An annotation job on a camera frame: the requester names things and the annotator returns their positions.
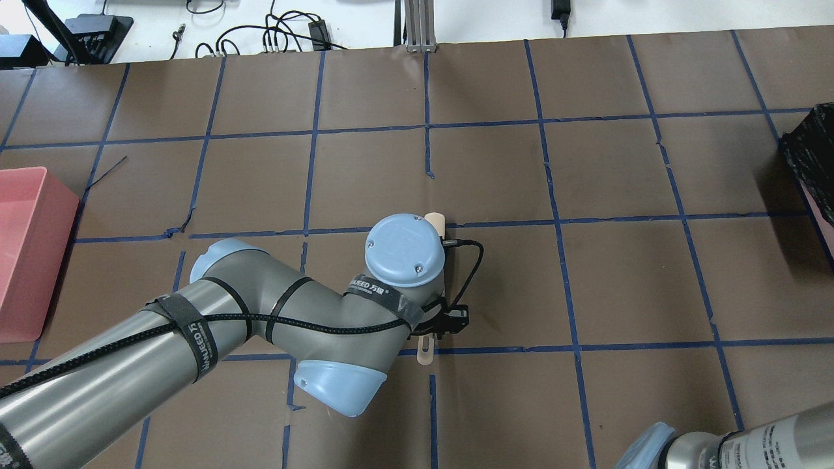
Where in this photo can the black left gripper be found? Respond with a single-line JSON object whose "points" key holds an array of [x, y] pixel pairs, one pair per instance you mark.
{"points": [[449, 319]]}

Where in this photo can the beige hand brush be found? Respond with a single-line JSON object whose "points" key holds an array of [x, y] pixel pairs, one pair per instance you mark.
{"points": [[426, 343]]}

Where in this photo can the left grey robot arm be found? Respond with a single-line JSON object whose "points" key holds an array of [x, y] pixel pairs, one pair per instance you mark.
{"points": [[68, 411]]}

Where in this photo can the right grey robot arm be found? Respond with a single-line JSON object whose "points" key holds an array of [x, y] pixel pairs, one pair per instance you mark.
{"points": [[802, 440]]}

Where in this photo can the black trash bin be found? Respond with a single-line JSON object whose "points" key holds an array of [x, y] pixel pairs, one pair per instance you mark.
{"points": [[808, 151]]}

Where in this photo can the pink plastic bin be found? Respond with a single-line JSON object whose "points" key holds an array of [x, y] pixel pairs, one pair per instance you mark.
{"points": [[37, 215]]}

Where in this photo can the black power adapter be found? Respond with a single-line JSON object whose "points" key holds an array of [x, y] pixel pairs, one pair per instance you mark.
{"points": [[319, 35]]}

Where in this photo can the aluminium frame post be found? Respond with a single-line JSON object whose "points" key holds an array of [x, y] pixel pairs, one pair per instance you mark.
{"points": [[414, 26]]}

